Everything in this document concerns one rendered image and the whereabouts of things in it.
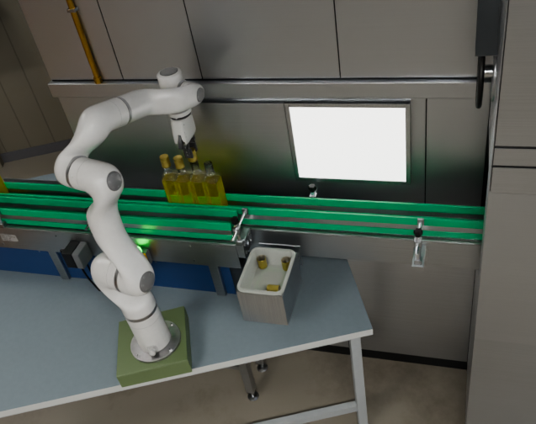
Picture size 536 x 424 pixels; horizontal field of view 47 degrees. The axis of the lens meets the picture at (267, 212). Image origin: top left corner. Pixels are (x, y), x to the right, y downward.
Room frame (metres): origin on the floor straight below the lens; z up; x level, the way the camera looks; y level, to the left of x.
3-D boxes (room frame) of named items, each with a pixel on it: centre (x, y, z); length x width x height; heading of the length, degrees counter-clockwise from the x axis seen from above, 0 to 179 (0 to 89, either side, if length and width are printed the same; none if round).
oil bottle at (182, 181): (1.94, 0.29, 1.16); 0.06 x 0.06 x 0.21; 67
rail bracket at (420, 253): (1.48, -0.48, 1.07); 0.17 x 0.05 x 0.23; 158
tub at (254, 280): (1.59, 0.04, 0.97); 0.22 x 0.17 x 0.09; 158
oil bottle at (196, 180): (1.92, 0.23, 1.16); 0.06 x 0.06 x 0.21; 67
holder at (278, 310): (1.62, 0.03, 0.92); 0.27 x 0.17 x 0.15; 158
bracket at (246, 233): (1.75, 0.11, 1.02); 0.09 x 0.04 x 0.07; 158
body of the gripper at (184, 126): (1.92, 0.23, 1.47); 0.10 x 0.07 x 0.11; 157
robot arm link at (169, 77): (1.91, 0.23, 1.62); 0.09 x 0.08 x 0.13; 53
